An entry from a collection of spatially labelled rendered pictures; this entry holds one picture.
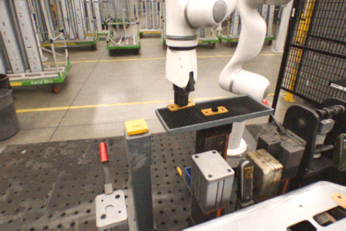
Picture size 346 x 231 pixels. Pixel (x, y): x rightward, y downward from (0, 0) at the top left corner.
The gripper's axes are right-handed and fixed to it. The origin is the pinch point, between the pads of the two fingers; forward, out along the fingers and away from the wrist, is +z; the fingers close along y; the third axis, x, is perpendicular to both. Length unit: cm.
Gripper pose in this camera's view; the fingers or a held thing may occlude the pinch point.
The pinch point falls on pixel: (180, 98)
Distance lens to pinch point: 63.6
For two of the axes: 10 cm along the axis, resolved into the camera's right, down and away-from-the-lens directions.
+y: 4.9, 3.7, -7.9
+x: 8.7, -2.1, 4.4
